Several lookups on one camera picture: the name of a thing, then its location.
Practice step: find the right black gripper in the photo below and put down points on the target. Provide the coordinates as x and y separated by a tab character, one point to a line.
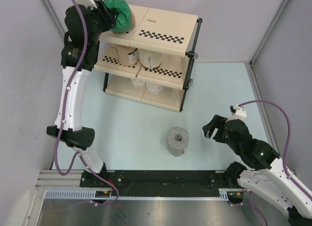
216	122

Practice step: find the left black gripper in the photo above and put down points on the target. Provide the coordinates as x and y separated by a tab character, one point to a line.
108	13

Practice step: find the green paper roll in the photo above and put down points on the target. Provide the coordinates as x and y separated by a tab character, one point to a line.
125	19

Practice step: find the grey paper roll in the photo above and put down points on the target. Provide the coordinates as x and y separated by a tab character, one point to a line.
177	141

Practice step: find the brown paper roll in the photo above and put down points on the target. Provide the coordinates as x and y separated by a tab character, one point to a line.
126	55

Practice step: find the cream paper roll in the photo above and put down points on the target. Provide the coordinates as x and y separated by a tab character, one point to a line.
149	59

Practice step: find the white flowered paper roll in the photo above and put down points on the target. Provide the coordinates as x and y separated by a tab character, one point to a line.
154	88

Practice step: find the white dotted paper roll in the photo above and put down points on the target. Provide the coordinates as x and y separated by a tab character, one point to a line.
137	83

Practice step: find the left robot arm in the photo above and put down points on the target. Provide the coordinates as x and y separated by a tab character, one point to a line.
77	61

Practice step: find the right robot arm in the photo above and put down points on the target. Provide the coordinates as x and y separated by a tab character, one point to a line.
261	171

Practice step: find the beige three-tier shelf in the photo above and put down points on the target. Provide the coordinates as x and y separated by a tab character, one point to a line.
171	33

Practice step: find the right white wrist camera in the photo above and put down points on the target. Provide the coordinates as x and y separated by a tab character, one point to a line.
238	113

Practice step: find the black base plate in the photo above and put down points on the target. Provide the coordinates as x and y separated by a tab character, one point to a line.
165	185

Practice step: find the aluminium frame rail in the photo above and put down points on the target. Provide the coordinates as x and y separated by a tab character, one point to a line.
51	179

